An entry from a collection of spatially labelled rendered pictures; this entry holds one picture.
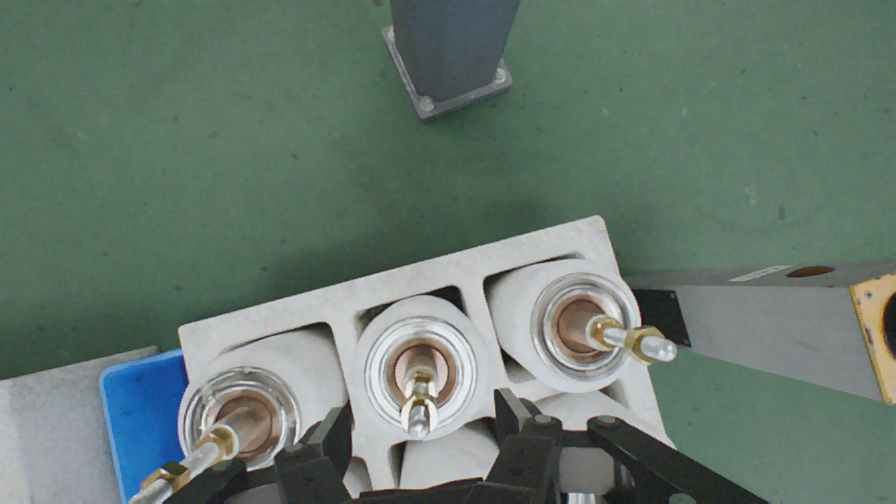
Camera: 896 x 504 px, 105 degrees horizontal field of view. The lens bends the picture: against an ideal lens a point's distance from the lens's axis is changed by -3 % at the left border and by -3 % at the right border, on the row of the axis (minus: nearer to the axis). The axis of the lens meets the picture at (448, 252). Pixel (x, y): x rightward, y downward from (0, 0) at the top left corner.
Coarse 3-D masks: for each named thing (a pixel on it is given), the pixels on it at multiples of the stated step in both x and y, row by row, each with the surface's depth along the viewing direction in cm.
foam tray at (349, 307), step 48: (528, 240) 32; (576, 240) 33; (336, 288) 31; (384, 288) 31; (432, 288) 32; (480, 288) 32; (192, 336) 30; (240, 336) 30; (336, 336) 31; (528, 384) 31; (624, 384) 32; (384, 432) 30; (384, 480) 30
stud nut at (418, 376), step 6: (420, 372) 21; (414, 378) 20; (420, 378) 20; (426, 378) 20; (432, 378) 20; (408, 384) 20; (414, 384) 20; (432, 384) 20; (408, 390) 20; (432, 390) 20; (408, 396) 20
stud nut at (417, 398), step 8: (416, 392) 17; (408, 400) 16; (416, 400) 16; (424, 400) 16; (432, 400) 16; (400, 408) 16; (408, 408) 16; (432, 408) 16; (400, 416) 16; (408, 416) 16; (432, 416) 16; (432, 424) 16
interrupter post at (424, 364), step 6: (414, 360) 23; (420, 360) 23; (426, 360) 23; (432, 360) 24; (408, 366) 23; (414, 366) 21; (420, 366) 21; (426, 366) 21; (432, 366) 22; (408, 372) 21; (414, 372) 21; (426, 372) 21; (432, 372) 21; (408, 378) 21; (438, 378) 21; (402, 384) 21; (438, 384) 21; (438, 390) 21
